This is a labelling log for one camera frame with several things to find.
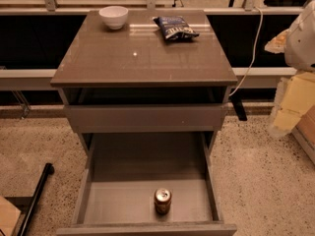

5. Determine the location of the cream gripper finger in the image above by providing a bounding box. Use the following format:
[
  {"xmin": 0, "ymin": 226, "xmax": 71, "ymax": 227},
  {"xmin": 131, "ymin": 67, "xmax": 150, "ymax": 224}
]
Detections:
[
  {"xmin": 268, "ymin": 72, "xmax": 315, "ymax": 138},
  {"xmin": 265, "ymin": 29, "xmax": 288, "ymax": 54}
]

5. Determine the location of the orange soda can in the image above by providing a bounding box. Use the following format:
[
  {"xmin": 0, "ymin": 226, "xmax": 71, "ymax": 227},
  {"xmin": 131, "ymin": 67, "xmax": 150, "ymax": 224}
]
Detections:
[{"xmin": 154, "ymin": 188, "xmax": 172, "ymax": 214}]

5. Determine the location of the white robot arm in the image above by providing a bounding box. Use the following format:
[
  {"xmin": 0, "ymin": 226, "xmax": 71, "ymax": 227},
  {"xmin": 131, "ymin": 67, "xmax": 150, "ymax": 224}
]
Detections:
[{"xmin": 265, "ymin": 11, "xmax": 315, "ymax": 137}]

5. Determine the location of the grey drawer cabinet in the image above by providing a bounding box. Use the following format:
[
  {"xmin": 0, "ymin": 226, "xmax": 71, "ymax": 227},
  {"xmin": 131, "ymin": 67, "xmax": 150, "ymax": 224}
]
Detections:
[{"xmin": 51, "ymin": 10, "xmax": 236, "ymax": 148}]

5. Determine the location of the closed grey top drawer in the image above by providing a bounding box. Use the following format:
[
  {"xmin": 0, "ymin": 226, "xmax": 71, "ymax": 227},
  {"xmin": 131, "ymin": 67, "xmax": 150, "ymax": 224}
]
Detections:
[{"xmin": 64, "ymin": 104, "xmax": 226, "ymax": 133}]

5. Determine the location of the open grey middle drawer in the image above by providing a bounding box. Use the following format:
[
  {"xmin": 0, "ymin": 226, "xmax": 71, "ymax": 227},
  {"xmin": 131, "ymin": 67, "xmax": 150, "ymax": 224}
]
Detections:
[{"xmin": 57, "ymin": 132, "xmax": 236, "ymax": 236}]

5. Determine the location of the cardboard box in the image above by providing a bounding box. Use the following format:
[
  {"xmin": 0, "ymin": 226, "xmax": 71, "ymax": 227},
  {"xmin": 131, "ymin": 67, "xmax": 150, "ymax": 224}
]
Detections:
[{"xmin": 292, "ymin": 106, "xmax": 315, "ymax": 164}]

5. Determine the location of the blue chip bag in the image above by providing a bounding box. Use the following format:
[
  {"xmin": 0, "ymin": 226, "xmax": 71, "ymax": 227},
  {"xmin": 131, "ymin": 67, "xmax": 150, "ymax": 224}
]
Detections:
[{"xmin": 153, "ymin": 16, "xmax": 199, "ymax": 41}]

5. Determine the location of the white ceramic bowl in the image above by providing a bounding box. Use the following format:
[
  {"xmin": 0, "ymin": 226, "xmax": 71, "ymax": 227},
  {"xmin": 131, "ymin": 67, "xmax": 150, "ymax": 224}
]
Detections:
[{"xmin": 98, "ymin": 6, "xmax": 129, "ymax": 30}]

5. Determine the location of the black metal bar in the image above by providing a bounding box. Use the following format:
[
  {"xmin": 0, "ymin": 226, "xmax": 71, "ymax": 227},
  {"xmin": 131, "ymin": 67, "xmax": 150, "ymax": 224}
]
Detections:
[{"xmin": 17, "ymin": 163, "xmax": 54, "ymax": 236}]

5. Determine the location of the wooden board corner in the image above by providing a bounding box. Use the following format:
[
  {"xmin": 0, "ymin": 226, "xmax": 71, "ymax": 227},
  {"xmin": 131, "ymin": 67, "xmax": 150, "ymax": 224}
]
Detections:
[{"xmin": 0, "ymin": 196, "xmax": 21, "ymax": 236}]

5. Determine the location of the white power cable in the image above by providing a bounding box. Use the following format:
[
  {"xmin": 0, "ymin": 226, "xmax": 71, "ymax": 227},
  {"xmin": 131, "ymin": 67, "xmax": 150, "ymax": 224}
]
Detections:
[{"xmin": 228, "ymin": 7, "xmax": 265, "ymax": 97}]

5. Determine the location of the black table leg bracket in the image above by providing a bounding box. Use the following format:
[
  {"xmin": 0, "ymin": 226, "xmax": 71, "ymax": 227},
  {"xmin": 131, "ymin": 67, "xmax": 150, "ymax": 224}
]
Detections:
[{"xmin": 230, "ymin": 94, "xmax": 247, "ymax": 121}]

